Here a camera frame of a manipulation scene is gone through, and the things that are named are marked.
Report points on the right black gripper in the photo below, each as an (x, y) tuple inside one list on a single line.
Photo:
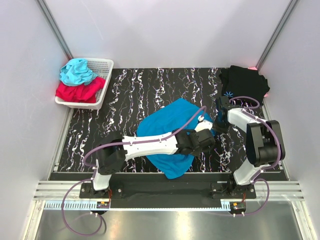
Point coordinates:
[(220, 130)]

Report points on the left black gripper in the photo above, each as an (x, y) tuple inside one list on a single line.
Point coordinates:
[(197, 152)]

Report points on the blue t-shirt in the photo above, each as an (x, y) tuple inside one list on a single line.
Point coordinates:
[(165, 120)]

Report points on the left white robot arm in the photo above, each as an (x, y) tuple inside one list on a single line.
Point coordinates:
[(171, 153)]

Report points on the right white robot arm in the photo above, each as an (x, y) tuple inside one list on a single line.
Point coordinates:
[(264, 147)]

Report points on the black folded t-shirt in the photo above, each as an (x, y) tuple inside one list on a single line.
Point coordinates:
[(243, 82)]

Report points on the pink folded cloth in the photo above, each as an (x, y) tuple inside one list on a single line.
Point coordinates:
[(252, 67)]

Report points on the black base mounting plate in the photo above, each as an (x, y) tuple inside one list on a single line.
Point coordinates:
[(155, 191)]

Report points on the white plastic basket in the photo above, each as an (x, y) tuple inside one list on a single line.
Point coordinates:
[(103, 68)]

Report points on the red t-shirt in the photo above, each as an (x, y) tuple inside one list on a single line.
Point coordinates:
[(81, 93)]

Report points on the light turquoise t-shirt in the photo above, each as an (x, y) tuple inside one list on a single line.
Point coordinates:
[(76, 72)]

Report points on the right aluminium corner post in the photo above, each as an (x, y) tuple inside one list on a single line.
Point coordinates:
[(276, 33)]

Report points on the aluminium corner post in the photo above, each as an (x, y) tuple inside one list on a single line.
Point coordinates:
[(276, 33), (49, 17)]

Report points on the aluminium frame rail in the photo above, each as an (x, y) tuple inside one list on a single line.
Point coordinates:
[(278, 190)]

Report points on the left aluminium corner post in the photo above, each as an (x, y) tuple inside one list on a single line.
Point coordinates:
[(49, 17)]

